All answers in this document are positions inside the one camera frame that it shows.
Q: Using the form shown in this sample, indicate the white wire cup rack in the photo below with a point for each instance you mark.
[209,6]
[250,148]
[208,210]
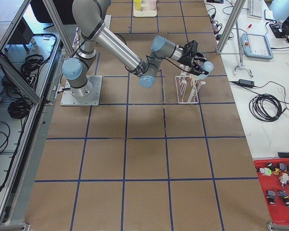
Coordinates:
[187,86]

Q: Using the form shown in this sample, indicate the light blue cup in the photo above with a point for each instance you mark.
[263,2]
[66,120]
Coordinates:
[206,67]

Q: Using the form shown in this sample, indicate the red parts tray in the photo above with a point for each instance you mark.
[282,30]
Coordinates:
[278,211]

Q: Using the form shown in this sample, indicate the yellow plastic cup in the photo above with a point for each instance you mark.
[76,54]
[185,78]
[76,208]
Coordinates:
[137,4]

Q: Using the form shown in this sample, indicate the black smartphone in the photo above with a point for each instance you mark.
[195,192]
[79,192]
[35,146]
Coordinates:
[268,15]

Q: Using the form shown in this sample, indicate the cream serving tray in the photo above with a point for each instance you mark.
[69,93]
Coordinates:
[145,11]

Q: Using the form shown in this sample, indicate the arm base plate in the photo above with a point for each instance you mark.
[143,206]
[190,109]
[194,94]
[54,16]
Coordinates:
[85,96]

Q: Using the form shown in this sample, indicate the pink plastic cup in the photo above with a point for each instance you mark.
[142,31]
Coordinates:
[152,4]

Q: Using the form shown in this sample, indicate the blue teach pendant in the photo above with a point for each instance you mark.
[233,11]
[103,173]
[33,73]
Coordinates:
[256,46]

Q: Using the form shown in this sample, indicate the black power adapter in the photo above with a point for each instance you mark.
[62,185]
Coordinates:
[246,83]

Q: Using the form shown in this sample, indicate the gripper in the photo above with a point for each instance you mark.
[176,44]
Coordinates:
[186,59]

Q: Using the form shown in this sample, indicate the aluminium frame post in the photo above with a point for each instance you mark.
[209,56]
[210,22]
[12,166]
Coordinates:
[229,25]

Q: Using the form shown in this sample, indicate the white keyboard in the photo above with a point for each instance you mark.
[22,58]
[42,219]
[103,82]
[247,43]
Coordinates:
[255,9]

